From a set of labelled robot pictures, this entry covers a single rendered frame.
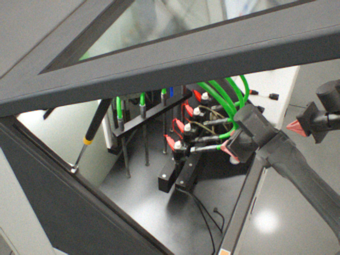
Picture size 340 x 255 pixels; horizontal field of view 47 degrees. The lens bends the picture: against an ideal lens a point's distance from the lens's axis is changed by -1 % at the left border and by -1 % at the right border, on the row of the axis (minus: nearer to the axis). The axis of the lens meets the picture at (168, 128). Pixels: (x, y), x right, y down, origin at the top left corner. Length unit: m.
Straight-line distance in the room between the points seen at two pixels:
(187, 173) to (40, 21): 0.66
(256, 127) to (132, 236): 0.41
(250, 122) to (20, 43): 0.59
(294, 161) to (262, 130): 0.14
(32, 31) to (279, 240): 1.78
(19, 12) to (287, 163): 0.79
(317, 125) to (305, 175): 0.34
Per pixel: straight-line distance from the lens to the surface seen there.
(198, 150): 1.20
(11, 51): 1.02
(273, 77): 1.72
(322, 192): 0.73
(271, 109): 1.57
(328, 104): 1.05
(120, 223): 1.00
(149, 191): 1.48
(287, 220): 2.45
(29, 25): 1.10
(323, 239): 2.46
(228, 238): 1.26
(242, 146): 1.04
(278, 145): 0.90
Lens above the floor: 2.07
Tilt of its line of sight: 48 degrees down
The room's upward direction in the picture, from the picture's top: 1 degrees counter-clockwise
